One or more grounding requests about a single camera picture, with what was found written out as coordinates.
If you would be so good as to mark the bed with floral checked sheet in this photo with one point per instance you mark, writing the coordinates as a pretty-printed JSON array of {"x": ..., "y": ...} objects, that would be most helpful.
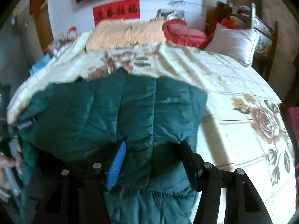
[{"x": 233, "y": 133}]

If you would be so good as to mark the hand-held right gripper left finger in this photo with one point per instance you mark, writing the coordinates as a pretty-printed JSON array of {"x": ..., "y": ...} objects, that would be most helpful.
[{"x": 116, "y": 165}]

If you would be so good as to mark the red wall banner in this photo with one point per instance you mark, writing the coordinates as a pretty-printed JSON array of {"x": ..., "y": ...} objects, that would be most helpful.
[{"x": 116, "y": 11}]

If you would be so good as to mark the wooden chair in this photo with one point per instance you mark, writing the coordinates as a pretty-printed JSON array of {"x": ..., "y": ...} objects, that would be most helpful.
[{"x": 273, "y": 42}]

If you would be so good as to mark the red and white plush toy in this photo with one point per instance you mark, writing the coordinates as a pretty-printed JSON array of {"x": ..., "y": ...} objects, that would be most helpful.
[{"x": 72, "y": 32}]

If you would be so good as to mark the red frilled cushion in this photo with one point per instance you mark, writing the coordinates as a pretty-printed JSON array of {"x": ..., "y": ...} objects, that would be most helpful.
[{"x": 184, "y": 33}]

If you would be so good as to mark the photo frame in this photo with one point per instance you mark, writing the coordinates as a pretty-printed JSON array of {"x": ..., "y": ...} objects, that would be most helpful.
[{"x": 167, "y": 12}]

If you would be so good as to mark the person's left hand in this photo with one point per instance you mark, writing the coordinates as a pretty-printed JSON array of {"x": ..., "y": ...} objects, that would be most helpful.
[{"x": 19, "y": 161}]

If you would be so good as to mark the wooden door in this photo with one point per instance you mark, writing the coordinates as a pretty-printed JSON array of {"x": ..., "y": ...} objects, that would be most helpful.
[{"x": 44, "y": 23}]

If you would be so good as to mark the grey refrigerator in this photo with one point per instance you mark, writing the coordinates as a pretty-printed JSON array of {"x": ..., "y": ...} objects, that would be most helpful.
[{"x": 18, "y": 51}]

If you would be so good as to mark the dark red cloth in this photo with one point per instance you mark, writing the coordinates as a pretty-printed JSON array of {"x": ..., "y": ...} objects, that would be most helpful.
[{"x": 293, "y": 121}]

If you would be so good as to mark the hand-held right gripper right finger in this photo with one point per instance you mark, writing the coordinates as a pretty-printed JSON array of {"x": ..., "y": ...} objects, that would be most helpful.
[{"x": 190, "y": 168}]

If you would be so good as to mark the peach frilled pillow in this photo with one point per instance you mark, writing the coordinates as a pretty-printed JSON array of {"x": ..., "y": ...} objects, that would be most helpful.
[{"x": 126, "y": 33}]

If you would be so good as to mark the red fringed wall hanging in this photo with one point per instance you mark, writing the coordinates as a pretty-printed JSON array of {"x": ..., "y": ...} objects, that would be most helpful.
[{"x": 38, "y": 0}]

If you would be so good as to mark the white pillow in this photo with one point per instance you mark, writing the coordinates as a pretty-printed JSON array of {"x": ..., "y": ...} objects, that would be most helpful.
[{"x": 233, "y": 42}]

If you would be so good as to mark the dark green quilted jacket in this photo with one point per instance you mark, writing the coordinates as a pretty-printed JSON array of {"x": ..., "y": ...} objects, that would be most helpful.
[{"x": 93, "y": 112}]

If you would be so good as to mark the blue bag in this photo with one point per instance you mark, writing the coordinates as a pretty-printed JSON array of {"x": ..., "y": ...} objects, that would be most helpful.
[{"x": 41, "y": 64}]

